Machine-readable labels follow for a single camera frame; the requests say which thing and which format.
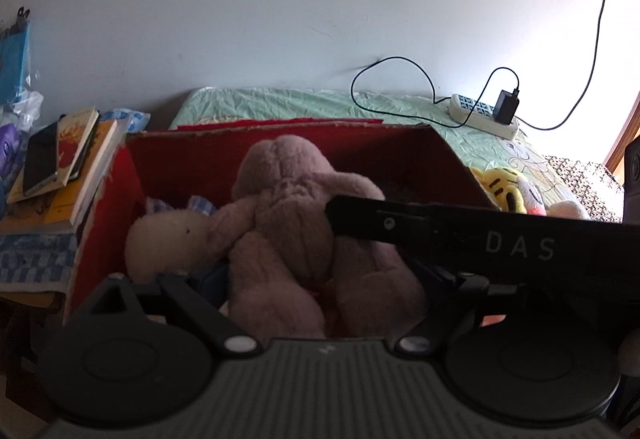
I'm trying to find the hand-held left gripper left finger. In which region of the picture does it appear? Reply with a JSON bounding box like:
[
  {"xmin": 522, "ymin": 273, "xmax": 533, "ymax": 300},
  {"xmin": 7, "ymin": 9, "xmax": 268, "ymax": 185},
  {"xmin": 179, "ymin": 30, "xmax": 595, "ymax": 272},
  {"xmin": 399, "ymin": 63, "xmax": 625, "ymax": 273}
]
[{"xmin": 92, "ymin": 273, "xmax": 262, "ymax": 359}]

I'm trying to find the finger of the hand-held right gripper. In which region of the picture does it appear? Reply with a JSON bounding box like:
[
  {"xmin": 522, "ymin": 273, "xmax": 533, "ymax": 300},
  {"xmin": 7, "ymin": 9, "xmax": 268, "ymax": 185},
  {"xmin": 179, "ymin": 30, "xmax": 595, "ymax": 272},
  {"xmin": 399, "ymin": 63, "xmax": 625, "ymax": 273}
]
[{"xmin": 325, "ymin": 195, "xmax": 640, "ymax": 290}]

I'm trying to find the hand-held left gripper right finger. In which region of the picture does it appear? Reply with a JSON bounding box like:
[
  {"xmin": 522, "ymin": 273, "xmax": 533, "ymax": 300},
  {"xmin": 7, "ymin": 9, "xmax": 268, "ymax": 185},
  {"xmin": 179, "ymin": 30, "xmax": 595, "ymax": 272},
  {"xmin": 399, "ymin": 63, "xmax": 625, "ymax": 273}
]
[{"xmin": 399, "ymin": 269, "xmax": 519, "ymax": 356}]

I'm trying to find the yellow striped plush toy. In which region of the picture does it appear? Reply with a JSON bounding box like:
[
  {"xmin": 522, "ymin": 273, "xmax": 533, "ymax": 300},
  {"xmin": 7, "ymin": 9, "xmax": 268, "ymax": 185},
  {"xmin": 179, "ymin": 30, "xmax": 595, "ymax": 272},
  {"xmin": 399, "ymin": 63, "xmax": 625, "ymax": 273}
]
[{"xmin": 472, "ymin": 167, "xmax": 547, "ymax": 217}]

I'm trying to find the dusty pink plush toy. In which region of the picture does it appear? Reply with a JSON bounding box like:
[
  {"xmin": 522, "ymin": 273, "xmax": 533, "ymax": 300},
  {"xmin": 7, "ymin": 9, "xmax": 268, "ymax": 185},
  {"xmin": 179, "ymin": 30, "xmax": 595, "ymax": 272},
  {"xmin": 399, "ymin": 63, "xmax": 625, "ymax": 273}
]
[{"xmin": 210, "ymin": 135, "xmax": 428, "ymax": 340}]

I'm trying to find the red cardboard box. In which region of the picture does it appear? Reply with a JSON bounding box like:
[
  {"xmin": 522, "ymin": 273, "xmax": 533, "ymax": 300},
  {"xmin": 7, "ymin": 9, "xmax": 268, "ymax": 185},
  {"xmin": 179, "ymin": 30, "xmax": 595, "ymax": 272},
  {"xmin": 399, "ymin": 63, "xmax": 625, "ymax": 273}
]
[{"xmin": 62, "ymin": 119, "xmax": 501, "ymax": 340}]

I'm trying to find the black white patterned cloth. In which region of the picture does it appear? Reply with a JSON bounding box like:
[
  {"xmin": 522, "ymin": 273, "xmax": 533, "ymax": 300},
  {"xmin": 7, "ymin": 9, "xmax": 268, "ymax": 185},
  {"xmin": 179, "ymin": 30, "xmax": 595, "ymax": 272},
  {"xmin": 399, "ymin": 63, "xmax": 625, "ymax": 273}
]
[{"xmin": 545, "ymin": 154, "xmax": 626, "ymax": 222}]

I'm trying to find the pale pink plush toy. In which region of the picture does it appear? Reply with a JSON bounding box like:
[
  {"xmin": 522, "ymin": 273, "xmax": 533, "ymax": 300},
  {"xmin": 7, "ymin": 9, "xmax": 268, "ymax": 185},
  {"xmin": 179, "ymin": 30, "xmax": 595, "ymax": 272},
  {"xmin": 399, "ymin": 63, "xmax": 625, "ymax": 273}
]
[{"xmin": 547, "ymin": 200, "xmax": 591, "ymax": 221}]

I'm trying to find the cream plush toy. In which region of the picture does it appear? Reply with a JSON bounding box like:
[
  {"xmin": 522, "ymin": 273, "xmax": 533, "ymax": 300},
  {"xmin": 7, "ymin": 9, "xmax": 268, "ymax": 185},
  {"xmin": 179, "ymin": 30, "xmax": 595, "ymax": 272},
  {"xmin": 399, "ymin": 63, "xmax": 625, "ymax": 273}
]
[{"xmin": 124, "ymin": 196, "xmax": 221, "ymax": 285}]

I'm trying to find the white power strip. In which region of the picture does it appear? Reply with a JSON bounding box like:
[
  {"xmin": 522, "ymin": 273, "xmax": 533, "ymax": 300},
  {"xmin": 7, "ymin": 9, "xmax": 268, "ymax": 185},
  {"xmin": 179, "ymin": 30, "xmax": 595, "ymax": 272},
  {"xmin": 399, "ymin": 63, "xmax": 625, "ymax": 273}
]
[{"xmin": 447, "ymin": 93, "xmax": 520, "ymax": 140}]

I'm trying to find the black charger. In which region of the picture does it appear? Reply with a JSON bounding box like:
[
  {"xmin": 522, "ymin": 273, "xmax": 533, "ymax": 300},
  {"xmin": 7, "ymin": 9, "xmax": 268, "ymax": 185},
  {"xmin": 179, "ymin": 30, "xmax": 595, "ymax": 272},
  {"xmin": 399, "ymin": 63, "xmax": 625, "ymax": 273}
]
[{"xmin": 494, "ymin": 89, "xmax": 521, "ymax": 124}]

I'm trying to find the stack of books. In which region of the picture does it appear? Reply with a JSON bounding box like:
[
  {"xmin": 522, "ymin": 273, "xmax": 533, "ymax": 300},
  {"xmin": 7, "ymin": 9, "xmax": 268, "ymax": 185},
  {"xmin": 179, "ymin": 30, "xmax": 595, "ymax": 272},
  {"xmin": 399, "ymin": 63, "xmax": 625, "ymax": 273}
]
[{"xmin": 7, "ymin": 119, "xmax": 133, "ymax": 236}]

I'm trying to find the green printed bed sheet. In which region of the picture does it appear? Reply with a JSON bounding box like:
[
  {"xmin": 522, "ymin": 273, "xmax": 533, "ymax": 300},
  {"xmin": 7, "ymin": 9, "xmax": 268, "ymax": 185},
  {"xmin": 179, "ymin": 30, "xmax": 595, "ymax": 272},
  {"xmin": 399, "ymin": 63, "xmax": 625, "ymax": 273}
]
[{"xmin": 167, "ymin": 88, "xmax": 566, "ymax": 220}]

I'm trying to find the light blue patterned packet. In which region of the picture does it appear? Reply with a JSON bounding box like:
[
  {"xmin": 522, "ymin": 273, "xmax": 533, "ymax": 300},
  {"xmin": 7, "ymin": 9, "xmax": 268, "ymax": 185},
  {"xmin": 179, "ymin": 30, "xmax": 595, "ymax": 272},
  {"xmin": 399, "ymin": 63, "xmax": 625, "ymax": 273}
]
[{"xmin": 97, "ymin": 108, "xmax": 151, "ymax": 134}]

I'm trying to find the red yellow cover book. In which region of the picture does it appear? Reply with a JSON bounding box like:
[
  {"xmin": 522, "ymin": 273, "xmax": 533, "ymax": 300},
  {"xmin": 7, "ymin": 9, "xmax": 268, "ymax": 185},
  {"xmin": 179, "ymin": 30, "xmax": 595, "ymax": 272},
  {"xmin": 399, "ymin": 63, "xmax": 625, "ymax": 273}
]
[{"xmin": 10, "ymin": 106, "xmax": 101, "ymax": 204}]

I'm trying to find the black smartphone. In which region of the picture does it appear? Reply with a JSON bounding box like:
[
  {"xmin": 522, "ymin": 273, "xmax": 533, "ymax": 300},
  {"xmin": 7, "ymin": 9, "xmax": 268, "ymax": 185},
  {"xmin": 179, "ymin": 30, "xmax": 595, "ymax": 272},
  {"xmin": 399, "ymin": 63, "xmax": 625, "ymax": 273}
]
[{"xmin": 22, "ymin": 121, "xmax": 61, "ymax": 192}]

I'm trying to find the purple packet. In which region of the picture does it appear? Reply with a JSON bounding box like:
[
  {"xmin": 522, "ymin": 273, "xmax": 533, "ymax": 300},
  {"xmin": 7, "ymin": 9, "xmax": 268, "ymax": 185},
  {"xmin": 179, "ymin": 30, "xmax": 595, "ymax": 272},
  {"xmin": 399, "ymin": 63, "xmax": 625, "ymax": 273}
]
[{"xmin": 0, "ymin": 124, "xmax": 26, "ymax": 190}]

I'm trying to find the clear plastic bag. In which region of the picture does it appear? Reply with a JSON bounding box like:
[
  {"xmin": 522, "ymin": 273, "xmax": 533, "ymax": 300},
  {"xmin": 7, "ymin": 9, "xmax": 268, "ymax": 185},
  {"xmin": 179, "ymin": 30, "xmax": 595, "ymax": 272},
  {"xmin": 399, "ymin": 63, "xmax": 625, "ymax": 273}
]
[{"xmin": 0, "ymin": 89, "xmax": 46, "ymax": 130}]

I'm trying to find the blue bag with clips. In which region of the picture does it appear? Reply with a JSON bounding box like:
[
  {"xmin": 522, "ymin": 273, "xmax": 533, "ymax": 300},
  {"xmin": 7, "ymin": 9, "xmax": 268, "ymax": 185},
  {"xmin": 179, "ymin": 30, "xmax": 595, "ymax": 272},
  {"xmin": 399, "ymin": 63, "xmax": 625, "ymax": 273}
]
[{"xmin": 0, "ymin": 6, "xmax": 33, "ymax": 104}]

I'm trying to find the wooden bed frame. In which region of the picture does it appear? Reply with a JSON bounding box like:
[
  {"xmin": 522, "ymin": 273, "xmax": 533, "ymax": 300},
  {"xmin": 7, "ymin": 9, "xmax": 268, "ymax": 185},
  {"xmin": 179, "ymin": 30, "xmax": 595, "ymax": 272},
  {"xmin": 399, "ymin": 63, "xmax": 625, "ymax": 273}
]
[{"xmin": 602, "ymin": 94, "xmax": 640, "ymax": 174}]

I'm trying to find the black charger cable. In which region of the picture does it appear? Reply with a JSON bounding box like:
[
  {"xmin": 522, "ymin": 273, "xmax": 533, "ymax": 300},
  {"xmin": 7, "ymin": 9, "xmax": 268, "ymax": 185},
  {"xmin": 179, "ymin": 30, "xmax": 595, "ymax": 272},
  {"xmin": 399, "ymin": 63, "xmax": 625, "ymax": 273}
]
[{"xmin": 350, "ymin": 56, "xmax": 522, "ymax": 130}]

